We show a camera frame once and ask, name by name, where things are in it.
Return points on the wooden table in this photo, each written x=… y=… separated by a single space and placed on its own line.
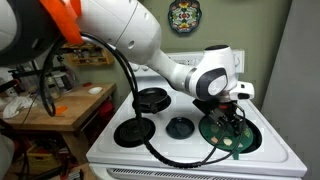
x=69 y=125

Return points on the black frying pan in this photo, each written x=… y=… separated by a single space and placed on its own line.
x=153 y=100

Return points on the white small dish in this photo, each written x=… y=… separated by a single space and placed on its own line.
x=95 y=90

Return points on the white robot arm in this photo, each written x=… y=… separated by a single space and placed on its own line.
x=31 y=27

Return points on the white electric stove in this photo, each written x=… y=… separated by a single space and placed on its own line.
x=273 y=160

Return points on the wooden spice rack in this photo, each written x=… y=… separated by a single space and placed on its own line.
x=88 y=54

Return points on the front left coil burner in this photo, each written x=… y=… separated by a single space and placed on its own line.
x=127 y=134

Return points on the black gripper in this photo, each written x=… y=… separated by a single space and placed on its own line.
x=223 y=113

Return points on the colourful decorative wall plate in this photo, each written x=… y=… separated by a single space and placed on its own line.
x=184 y=15

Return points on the orange lid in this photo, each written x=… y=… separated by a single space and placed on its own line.
x=59 y=110

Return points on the black camera stand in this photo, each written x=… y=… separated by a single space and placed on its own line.
x=47 y=69

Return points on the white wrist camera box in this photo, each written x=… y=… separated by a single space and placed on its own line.
x=243 y=90

